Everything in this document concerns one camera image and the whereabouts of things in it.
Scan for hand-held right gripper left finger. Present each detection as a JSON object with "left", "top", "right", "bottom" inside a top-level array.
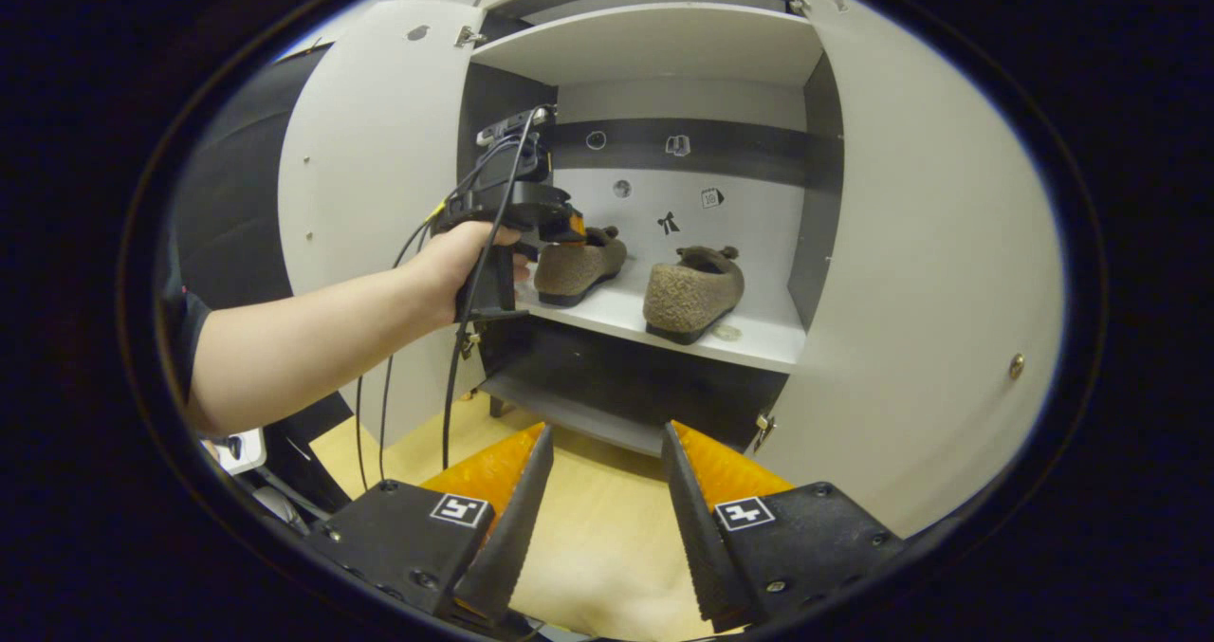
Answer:
[{"left": 302, "top": 422, "right": 557, "bottom": 626}]

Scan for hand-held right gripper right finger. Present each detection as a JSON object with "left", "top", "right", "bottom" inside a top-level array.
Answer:
[{"left": 660, "top": 420, "right": 910, "bottom": 624}]

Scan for brown fuzzy shoe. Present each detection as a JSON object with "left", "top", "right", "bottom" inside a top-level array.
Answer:
[
  {"left": 533, "top": 226, "right": 629, "bottom": 307},
  {"left": 643, "top": 246, "right": 746, "bottom": 345}
]

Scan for grey shoe cabinet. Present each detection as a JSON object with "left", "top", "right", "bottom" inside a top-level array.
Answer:
[{"left": 455, "top": 0, "right": 847, "bottom": 458}]

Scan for black backdrop cloth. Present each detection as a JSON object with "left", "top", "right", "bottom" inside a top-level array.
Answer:
[{"left": 166, "top": 45, "right": 333, "bottom": 311}]

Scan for person's black shirt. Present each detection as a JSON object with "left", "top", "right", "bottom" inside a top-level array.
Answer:
[{"left": 156, "top": 229, "right": 214, "bottom": 406}]

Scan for black cable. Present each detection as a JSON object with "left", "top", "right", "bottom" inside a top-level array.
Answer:
[
  {"left": 441, "top": 106, "right": 556, "bottom": 472},
  {"left": 377, "top": 201, "right": 475, "bottom": 482},
  {"left": 353, "top": 375, "right": 371, "bottom": 493}
]

